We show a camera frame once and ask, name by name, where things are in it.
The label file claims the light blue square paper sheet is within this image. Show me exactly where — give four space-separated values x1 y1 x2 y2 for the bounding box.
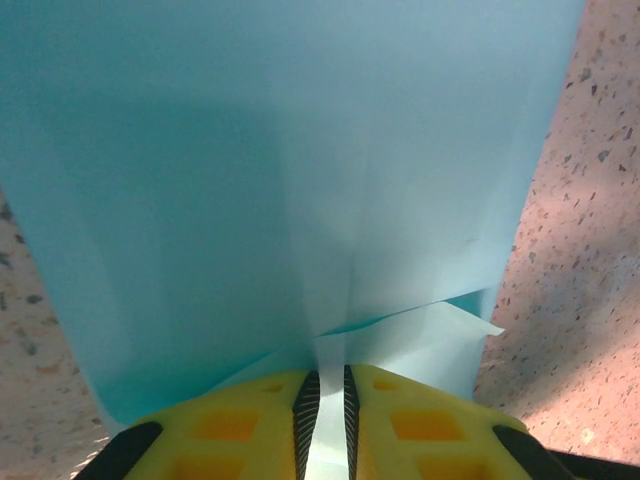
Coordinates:
0 0 586 480

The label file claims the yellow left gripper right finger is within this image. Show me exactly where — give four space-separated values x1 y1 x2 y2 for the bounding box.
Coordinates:
342 363 577 480

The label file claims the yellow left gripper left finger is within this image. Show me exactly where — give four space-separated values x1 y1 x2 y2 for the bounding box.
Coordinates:
69 368 322 480

